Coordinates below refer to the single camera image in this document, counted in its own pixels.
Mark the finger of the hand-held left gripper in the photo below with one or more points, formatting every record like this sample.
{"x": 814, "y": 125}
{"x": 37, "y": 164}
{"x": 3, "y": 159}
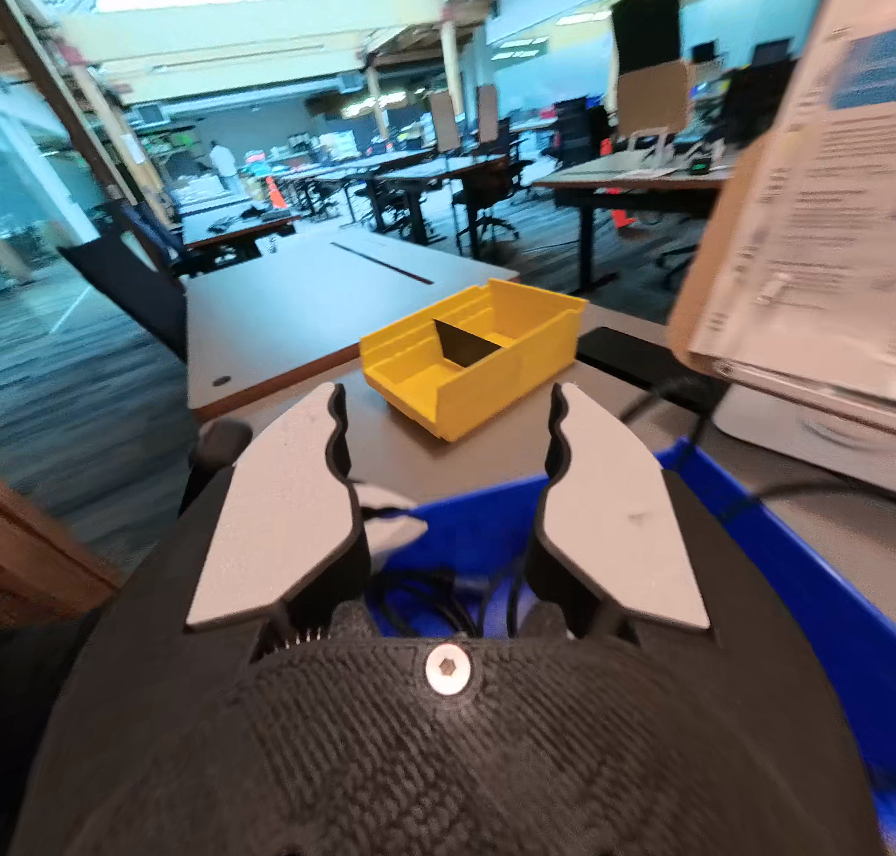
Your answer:
{"x": 395, "y": 537}
{"x": 381, "y": 495}

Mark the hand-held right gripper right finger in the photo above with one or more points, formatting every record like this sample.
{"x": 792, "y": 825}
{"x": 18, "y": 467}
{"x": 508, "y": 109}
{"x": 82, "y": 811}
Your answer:
{"x": 616, "y": 520}

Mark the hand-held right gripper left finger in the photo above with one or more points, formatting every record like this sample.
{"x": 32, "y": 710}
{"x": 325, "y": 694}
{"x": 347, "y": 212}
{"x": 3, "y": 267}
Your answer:
{"x": 280, "y": 506}

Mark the blue plastic bin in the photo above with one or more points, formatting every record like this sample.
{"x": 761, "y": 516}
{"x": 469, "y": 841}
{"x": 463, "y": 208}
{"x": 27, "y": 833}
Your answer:
{"x": 462, "y": 541}

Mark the yellow bin with black divider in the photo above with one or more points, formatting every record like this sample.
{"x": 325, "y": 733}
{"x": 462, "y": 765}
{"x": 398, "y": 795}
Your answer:
{"x": 483, "y": 387}

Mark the instruction sheet on book stand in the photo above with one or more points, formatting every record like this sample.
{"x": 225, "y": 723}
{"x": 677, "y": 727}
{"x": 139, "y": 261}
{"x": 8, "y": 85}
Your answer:
{"x": 714, "y": 240}

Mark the orange traffic cone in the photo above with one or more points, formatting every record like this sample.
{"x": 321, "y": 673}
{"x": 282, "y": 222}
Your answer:
{"x": 276, "y": 194}

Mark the printed instruction sheet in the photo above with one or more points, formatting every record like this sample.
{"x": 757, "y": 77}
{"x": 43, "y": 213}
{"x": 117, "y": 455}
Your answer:
{"x": 826, "y": 205}

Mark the cardboard sign on stand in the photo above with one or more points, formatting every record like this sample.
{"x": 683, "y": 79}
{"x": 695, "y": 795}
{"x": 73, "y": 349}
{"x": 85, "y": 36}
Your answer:
{"x": 651, "y": 100}

